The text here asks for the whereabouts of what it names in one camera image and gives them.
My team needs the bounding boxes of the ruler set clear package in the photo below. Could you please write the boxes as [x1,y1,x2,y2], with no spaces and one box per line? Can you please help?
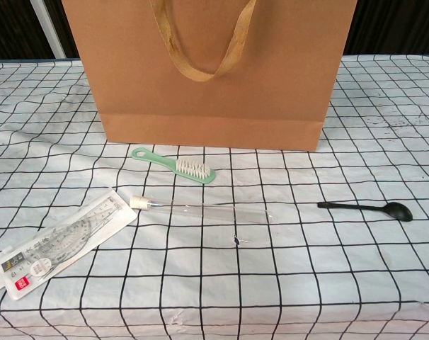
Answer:
[0,186,138,301]

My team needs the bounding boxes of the white partition post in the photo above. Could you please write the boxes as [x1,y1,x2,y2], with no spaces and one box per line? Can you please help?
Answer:
[30,0,67,60]

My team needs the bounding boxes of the green brush white bristles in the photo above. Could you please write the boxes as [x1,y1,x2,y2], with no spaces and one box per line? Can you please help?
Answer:
[131,147,217,185]

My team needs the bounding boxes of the white black checkered tablecloth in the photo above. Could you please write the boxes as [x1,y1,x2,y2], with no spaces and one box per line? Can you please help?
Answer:
[0,55,429,340]

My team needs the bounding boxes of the teal table pad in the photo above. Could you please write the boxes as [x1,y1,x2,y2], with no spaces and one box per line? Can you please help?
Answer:
[0,56,81,64]

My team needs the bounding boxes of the brown paper bag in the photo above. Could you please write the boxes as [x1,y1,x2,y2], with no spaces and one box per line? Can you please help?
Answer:
[60,0,357,153]

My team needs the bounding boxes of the glass test tube with cork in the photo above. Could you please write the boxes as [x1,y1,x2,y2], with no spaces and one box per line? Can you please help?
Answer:
[129,195,276,225]

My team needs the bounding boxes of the black plastic spoon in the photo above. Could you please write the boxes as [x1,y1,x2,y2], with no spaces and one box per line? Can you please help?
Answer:
[316,200,413,222]

